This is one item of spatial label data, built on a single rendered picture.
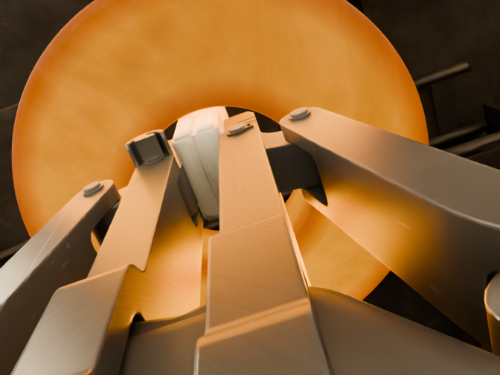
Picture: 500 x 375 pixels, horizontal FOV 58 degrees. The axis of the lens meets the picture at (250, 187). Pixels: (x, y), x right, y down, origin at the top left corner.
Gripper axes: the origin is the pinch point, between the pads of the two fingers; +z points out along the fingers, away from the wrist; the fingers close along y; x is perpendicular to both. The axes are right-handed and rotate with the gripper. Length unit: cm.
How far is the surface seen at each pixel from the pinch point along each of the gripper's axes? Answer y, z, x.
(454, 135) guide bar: 20.2, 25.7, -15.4
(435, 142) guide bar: 18.2, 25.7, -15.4
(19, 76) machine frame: -21.4, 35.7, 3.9
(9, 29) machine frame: -20.0, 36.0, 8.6
